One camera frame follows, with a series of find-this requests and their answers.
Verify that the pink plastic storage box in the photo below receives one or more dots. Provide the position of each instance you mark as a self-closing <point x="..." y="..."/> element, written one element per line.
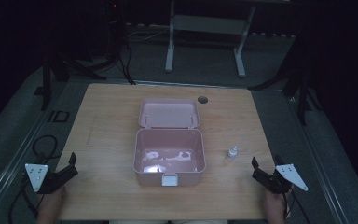
<point x="169" y="141"/>

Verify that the person's right hand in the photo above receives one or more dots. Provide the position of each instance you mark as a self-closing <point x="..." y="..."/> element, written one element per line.
<point x="276" y="202"/>

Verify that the person's left hand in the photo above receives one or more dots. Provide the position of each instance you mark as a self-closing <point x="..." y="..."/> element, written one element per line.
<point x="52" y="201"/>

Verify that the white metal desk frame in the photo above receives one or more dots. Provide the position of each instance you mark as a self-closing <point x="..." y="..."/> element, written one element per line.
<point x="209" y="24"/>

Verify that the black tripod stand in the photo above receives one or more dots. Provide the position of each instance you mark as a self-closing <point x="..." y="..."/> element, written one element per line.
<point x="298" y="77"/>
<point x="53" y="70"/>

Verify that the dark equipment tower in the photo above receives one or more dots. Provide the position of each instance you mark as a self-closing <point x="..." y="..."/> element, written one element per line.
<point x="114" y="28"/>

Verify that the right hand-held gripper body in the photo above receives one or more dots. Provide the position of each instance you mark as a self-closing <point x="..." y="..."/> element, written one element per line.
<point x="275" y="182"/>

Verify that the small clear dropper bottle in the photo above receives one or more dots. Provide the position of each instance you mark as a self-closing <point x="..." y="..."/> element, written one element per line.
<point x="231" y="153"/>

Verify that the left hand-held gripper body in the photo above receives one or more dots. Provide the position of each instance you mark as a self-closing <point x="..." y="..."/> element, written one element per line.
<point x="53" y="179"/>

